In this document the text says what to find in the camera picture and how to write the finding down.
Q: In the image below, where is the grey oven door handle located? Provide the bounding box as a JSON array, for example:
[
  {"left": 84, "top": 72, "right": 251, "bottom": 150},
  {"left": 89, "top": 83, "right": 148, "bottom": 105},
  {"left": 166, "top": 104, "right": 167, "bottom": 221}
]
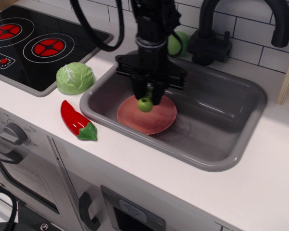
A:
[{"left": 0, "top": 138, "right": 24, "bottom": 164}]

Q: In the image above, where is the grey dishwasher panel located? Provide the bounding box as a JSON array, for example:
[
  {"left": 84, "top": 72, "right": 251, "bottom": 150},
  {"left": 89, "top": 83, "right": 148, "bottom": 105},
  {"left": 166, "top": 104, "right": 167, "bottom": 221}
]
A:
[{"left": 100, "top": 185, "right": 166, "bottom": 231}]

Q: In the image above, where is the black faucet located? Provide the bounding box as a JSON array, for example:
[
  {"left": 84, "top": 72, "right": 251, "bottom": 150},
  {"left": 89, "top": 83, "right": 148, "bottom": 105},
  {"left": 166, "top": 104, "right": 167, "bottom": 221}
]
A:
[{"left": 188, "top": 0, "right": 289, "bottom": 66}]

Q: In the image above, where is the black braided cable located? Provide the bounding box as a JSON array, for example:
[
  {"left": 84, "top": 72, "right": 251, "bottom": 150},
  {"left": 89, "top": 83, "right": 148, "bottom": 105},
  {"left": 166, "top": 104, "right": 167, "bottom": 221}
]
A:
[{"left": 69, "top": 0, "right": 125, "bottom": 52}]

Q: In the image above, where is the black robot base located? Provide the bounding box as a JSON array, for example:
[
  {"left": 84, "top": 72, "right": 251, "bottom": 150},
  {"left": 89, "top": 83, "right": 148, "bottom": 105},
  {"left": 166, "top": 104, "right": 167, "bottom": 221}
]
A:
[{"left": 0, "top": 203, "right": 62, "bottom": 231}]

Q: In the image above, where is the grey sink basin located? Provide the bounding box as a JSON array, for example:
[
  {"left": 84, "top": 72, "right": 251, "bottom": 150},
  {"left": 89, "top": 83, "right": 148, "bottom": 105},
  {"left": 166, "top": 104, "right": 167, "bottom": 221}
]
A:
[{"left": 79, "top": 58, "right": 267, "bottom": 172}]

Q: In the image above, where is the green toy vegetable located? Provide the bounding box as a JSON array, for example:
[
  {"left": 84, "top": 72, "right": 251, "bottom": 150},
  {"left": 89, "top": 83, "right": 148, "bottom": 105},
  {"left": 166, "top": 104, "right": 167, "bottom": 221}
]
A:
[{"left": 168, "top": 31, "right": 189, "bottom": 57}]

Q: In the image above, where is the black cable lower left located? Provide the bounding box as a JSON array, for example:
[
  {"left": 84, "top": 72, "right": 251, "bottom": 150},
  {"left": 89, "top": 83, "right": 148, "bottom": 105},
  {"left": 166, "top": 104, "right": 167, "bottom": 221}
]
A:
[{"left": 0, "top": 187, "right": 17, "bottom": 231}]

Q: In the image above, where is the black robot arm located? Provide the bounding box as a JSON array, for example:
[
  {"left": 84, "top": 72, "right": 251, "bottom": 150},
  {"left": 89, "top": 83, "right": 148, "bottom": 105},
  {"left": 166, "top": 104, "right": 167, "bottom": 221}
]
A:
[{"left": 116, "top": 0, "right": 187, "bottom": 105}]

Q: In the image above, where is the red toy chili pepper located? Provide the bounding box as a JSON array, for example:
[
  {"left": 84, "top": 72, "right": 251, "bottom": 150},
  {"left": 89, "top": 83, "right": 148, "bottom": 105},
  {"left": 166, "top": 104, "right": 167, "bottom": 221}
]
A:
[{"left": 60, "top": 100, "right": 97, "bottom": 141}]

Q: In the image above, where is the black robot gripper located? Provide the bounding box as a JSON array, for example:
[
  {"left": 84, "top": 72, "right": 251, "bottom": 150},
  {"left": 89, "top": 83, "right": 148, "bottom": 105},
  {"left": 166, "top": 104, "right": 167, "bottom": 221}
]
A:
[{"left": 116, "top": 42, "right": 187, "bottom": 105}]

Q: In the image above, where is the toy oven door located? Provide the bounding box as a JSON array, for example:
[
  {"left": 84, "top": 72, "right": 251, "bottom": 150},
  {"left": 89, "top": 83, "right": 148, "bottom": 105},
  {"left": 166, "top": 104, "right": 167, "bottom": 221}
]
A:
[{"left": 0, "top": 154, "right": 63, "bottom": 217}]

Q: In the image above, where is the green toy cabbage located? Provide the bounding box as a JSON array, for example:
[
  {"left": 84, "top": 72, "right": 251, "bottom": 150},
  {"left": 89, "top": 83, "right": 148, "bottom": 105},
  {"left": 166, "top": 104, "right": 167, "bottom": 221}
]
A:
[{"left": 56, "top": 62, "right": 95, "bottom": 95}]

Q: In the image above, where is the black toy stove top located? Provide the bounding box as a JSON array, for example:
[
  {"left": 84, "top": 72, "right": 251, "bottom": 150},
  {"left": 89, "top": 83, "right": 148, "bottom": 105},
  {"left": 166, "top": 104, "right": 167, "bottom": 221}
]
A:
[{"left": 0, "top": 5, "right": 99, "bottom": 97}]

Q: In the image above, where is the grey oven knob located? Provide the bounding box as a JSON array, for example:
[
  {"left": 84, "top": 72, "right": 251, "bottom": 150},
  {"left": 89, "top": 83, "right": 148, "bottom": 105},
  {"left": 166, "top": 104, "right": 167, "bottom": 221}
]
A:
[{"left": 0, "top": 123, "right": 27, "bottom": 145}]

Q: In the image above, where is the green handled grey spatula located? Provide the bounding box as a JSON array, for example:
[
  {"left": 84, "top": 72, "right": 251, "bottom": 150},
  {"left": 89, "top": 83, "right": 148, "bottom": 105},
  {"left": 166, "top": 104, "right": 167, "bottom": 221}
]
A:
[{"left": 137, "top": 87, "right": 153, "bottom": 113}]

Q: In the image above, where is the dark grey cabinet handle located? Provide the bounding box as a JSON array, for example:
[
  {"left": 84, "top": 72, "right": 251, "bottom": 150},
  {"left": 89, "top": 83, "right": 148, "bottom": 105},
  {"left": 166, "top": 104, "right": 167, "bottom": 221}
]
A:
[{"left": 79, "top": 192, "right": 101, "bottom": 231}]

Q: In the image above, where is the pink plate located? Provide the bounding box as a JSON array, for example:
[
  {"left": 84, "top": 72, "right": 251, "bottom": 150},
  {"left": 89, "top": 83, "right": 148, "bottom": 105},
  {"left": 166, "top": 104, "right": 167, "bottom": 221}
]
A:
[{"left": 117, "top": 96, "right": 177, "bottom": 135}]

